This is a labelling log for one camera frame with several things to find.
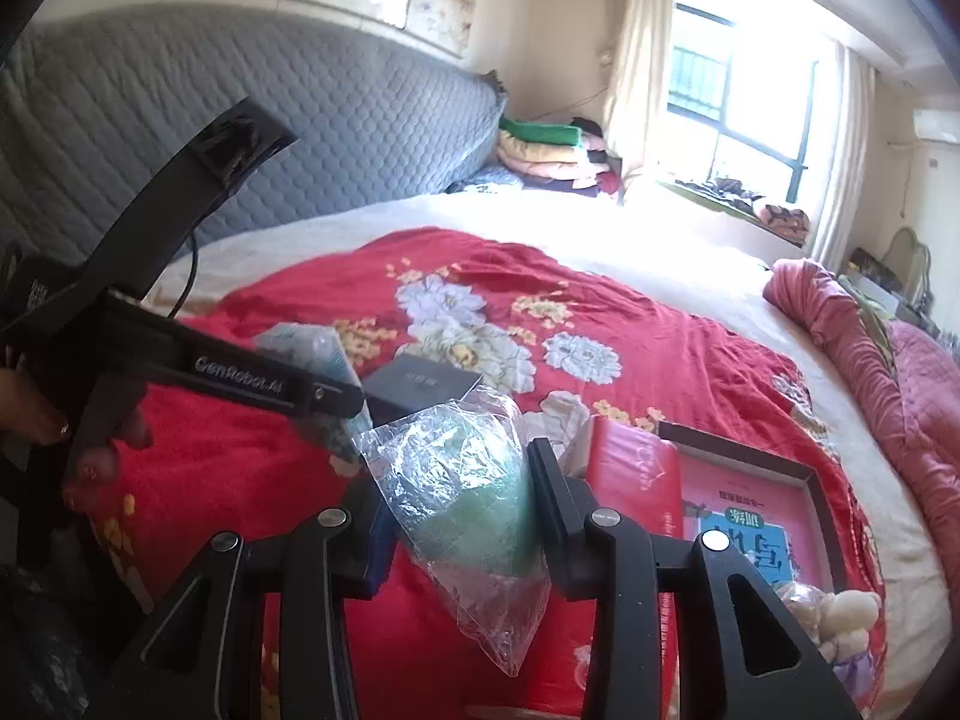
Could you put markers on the white air conditioner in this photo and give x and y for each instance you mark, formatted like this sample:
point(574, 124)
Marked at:
point(939, 126)

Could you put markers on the grey quilted headboard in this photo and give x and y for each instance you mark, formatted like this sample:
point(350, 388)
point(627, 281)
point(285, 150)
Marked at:
point(262, 90)

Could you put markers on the pink folded blanket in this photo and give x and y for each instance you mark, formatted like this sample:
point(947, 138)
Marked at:
point(604, 165)

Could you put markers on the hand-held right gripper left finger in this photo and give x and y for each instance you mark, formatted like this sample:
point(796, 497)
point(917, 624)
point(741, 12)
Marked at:
point(379, 547)

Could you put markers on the dark patterned cloth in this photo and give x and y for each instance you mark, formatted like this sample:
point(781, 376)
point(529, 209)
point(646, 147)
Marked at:
point(45, 652)

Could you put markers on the pink sponge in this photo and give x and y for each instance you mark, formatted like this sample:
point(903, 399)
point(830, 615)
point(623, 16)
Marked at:
point(799, 607)

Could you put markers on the bed with cream sheet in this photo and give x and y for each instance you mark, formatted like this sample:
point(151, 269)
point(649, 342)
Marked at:
point(600, 225)

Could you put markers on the green sponge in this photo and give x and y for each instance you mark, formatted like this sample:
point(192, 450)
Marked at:
point(465, 510)

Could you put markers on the green garment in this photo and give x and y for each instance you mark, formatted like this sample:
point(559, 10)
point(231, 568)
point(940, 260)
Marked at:
point(870, 322)

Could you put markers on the green folded blanket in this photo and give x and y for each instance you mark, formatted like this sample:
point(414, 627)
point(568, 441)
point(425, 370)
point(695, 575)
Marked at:
point(540, 131)

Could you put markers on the cardboard box with pink print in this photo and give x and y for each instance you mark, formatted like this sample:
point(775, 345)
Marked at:
point(750, 487)

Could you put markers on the window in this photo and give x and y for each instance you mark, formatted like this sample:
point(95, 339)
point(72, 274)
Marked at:
point(750, 90)

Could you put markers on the red tissue pack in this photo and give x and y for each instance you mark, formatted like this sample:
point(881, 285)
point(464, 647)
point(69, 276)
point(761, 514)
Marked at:
point(630, 472)

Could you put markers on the dark clothes pile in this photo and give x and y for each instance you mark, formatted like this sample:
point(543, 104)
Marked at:
point(716, 187)

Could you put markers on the purple soft item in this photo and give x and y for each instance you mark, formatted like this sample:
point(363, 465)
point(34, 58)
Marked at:
point(853, 675)

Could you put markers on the cream curtain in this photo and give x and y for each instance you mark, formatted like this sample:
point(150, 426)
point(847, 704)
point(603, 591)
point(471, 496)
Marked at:
point(637, 67)
point(844, 157)

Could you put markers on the white plush toy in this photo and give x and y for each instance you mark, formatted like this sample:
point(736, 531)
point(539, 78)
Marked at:
point(851, 622)

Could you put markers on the black folded cloth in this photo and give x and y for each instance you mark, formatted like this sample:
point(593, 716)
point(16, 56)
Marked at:
point(586, 125)

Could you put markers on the person's left hand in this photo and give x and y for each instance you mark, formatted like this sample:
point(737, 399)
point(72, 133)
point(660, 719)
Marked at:
point(45, 409)

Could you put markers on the yellow folded blanket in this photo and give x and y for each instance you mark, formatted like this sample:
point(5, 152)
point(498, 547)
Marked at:
point(544, 161)

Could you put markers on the vanity mirror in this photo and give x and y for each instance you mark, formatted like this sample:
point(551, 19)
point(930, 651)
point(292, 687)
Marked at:
point(909, 259)

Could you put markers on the black glossy box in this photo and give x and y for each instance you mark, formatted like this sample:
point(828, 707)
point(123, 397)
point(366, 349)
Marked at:
point(420, 390)

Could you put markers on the brown patterned blanket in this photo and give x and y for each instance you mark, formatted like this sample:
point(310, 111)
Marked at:
point(784, 219)

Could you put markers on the dark patterned pillow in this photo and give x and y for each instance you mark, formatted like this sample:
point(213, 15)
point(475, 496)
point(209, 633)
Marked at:
point(487, 178)

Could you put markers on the pink quilt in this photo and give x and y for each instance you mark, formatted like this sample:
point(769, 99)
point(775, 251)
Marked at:
point(922, 427)

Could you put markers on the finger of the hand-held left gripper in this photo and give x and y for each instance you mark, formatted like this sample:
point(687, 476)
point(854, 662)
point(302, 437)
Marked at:
point(330, 394)

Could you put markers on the cluttered dressing table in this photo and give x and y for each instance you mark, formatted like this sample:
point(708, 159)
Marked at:
point(885, 292)

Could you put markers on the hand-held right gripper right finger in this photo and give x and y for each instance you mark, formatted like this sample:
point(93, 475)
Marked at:
point(559, 525)

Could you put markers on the red floral blanket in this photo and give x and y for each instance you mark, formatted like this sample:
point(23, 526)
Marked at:
point(660, 360)

